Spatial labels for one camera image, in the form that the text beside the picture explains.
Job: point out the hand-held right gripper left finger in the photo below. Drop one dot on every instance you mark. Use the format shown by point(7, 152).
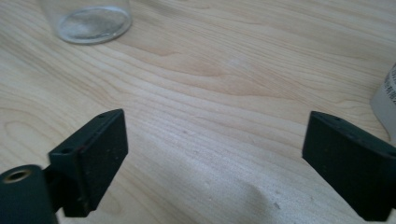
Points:
point(99, 155)

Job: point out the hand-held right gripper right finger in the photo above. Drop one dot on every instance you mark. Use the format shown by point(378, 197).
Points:
point(351, 168)

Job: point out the white bottle with blue cap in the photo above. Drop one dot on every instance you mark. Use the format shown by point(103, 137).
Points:
point(386, 102)

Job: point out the clear glass jar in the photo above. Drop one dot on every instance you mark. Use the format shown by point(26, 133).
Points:
point(93, 23)

